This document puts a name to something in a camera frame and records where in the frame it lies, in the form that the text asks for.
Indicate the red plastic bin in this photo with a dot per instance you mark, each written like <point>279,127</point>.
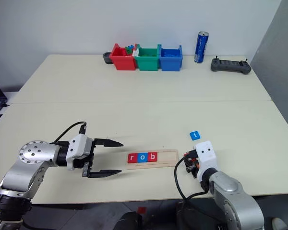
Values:
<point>122,62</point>

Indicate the blue toy brick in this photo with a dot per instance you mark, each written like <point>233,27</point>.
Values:
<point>131,46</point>

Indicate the dark grey bowl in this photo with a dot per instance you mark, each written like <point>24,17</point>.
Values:
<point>106,58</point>

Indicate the blue letter tile o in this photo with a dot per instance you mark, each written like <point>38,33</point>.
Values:
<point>141,157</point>

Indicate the grey remote controller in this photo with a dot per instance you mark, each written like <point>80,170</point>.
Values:
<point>230,66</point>

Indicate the blue plastic bin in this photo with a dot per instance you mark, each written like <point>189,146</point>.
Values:
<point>170,64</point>

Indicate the grey partition panel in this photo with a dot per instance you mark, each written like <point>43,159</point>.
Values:
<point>278,60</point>

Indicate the light grey shoe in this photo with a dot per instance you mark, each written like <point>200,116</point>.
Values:
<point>279,224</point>

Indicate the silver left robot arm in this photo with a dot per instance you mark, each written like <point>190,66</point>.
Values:
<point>26,154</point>

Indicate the red letter tile r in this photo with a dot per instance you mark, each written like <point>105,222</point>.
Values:
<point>132,157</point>

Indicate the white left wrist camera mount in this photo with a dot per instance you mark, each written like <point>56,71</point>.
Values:
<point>78,148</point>

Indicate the blue drink can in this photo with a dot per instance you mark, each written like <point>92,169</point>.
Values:
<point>200,48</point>

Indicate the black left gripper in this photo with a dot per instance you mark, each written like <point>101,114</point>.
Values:
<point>84,163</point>

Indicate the blue letter tile t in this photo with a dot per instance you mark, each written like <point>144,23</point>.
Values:
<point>195,135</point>

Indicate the wooden letter tray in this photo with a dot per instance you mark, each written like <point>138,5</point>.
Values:
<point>166,158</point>

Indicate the red letter tile b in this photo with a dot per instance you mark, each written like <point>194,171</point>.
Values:
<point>152,157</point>

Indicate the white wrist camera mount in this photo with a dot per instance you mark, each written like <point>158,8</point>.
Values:
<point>78,148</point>
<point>206,153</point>

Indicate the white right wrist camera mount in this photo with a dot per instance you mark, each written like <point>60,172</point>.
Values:
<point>206,153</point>

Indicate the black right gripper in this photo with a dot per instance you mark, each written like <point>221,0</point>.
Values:
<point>190,167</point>

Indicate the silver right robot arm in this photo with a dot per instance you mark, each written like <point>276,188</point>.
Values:
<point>230,194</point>

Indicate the green toy brick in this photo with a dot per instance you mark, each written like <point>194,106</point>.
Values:
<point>128,50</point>

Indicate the green plastic bin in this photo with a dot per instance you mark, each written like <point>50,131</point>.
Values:
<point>146,63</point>

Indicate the white toy brick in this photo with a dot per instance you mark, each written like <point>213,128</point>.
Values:
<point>135,53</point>

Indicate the small red floor object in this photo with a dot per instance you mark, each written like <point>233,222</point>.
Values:
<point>141,210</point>

